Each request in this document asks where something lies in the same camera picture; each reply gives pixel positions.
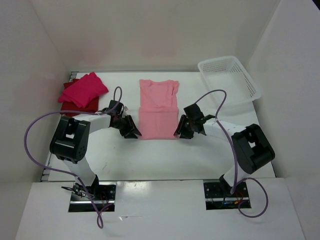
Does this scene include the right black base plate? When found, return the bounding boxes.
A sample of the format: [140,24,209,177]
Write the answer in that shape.
[203,180,251,210]

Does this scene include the purple cable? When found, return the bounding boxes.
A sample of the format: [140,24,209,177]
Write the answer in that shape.
[23,86,124,230]
[193,89,270,219]

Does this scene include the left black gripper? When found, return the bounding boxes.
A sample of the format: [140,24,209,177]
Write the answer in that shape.
[112,114,142,139]

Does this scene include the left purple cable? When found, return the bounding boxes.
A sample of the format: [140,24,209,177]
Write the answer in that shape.
[23,86,124,230]

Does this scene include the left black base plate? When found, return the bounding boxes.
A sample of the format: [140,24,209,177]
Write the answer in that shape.
[62,181,117,213]

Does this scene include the red t-shirt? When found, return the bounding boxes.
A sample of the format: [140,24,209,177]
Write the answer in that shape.
[59,78,100,117]

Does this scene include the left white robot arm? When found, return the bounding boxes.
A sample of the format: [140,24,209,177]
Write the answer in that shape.
[49,100,142,200]

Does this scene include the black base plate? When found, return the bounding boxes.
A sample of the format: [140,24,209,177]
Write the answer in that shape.
[62,181,117,213]
[203,180,251,210]

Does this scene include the light pink t-shirt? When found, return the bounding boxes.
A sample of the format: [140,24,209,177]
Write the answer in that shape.
[138,79,179,140]

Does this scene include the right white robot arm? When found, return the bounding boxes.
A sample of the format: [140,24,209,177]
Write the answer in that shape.
[174,103,275,197]

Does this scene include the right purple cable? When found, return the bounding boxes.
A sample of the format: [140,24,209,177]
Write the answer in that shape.
[193,89,270,219]

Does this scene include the white plastic basket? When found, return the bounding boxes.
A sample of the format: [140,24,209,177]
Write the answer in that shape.
[197,56,262,108]

